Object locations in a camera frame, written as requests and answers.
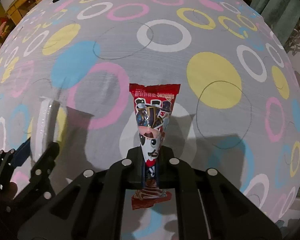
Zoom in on red snack wrapper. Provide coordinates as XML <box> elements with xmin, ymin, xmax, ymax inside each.
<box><xmin>129</xmin><ymin>83</ymin><xmax>180</xmax><ymax>210</ymax></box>

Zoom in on person left hand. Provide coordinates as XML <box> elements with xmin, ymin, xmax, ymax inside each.
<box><xmin>1</xmin><ymin>181</ymin><xmax>18</xmax><ymax>202</ymax></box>

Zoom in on small wooden chair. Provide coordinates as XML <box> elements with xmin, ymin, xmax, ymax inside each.
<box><xmin>0</xmin><ymin>17</ymin><xmax>15</xmax><ymax>41</ymax></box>

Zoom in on wooden desk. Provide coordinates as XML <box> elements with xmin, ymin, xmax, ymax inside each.
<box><xmin>6</xmin><ymin>0</ymin><xmax>41</xmax><ymax>25</ymax></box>

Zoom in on bed with circle-pattern sheet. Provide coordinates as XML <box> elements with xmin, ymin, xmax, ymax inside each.
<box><xmin>0</xmin><ymin>0</ymin><xmax>300</xmax><ymax>239</ymax></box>

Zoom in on green patterned curtain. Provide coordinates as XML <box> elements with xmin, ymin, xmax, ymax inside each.
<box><xmin>250</xmin><ymin>0</ymin><xmax>300</xmax><ymax>44</ymax></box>

